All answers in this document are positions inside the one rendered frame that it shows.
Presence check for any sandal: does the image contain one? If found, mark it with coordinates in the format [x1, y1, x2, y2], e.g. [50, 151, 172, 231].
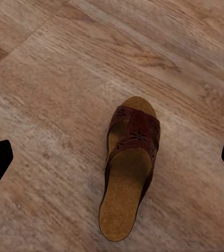
[99, 96, 160, 242]

